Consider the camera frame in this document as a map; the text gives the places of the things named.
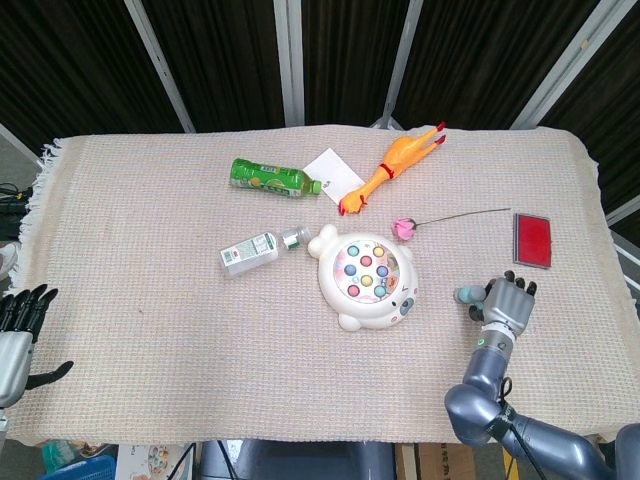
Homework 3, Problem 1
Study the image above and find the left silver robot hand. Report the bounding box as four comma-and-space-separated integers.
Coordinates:
0, 283, 75, 409

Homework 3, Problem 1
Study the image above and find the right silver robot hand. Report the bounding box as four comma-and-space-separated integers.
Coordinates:
467, 269, 539, 337

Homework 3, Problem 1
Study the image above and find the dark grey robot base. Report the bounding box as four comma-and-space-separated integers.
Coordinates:
199, 439, 396, 480

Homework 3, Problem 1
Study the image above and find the white bear button toy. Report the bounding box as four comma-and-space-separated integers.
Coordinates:
306, 223, 420, 332

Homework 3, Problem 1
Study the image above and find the red flat case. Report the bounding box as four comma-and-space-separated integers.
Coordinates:
511, 212, 553, 270

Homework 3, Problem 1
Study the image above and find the blue plastic basket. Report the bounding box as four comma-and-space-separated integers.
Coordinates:
38, 453, 117, 480

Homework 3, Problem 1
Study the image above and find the pink artificial rose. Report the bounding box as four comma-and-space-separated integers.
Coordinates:
390, 207, 512, 242

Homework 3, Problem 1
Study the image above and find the beige woven table cloth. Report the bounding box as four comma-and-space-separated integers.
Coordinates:
8, 123, 632, 447

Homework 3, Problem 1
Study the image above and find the white printed box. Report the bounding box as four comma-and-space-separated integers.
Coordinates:
115, 443, 194, 480

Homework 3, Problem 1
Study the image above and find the brown cardboard box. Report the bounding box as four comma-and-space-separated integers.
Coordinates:
394, 442, 476, 480

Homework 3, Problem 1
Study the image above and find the orange rubber chicken toy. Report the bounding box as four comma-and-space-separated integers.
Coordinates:
337, 120, 448, 217

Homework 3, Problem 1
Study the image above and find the white paper card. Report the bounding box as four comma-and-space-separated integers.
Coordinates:
302, 147, 365, 205

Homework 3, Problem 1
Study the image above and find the clear plastic bottle green label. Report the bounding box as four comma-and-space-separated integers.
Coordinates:
218, 225, 312, 279

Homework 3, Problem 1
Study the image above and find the green tea bottle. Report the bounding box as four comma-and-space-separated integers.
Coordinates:
229, 157, 323, 201

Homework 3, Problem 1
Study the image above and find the black pleated curtain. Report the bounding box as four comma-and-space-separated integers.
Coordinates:
0, 0, 640, 236

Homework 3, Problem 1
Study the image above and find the black cable bundle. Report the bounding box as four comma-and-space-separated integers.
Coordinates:
0, 182, 34, 241

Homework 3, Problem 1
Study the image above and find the white metal frame post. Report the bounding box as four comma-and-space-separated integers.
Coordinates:
0, 122, 42, 169
369, 0, 426, 130
512, 0, 632, 130
272, 0, 306, 127
602, 197, 640, 236
123, 0, 196, 134

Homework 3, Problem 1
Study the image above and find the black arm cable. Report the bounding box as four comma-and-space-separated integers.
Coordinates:
497, 375, 546, 480

